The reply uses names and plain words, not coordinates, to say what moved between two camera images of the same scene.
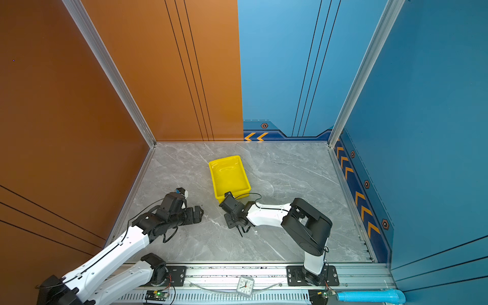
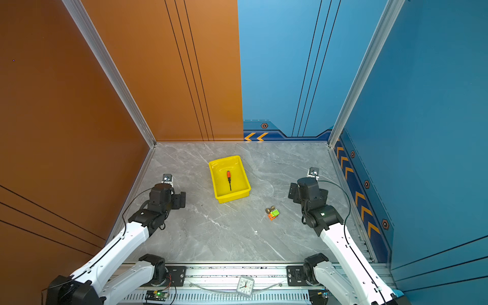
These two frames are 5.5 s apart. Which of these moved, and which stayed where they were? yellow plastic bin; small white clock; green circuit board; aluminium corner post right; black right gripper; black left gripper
Moved: black right gripper; black left gripper
Stayed: aluminium corner post right; green circuit board; yellow plastic bin; small white clock
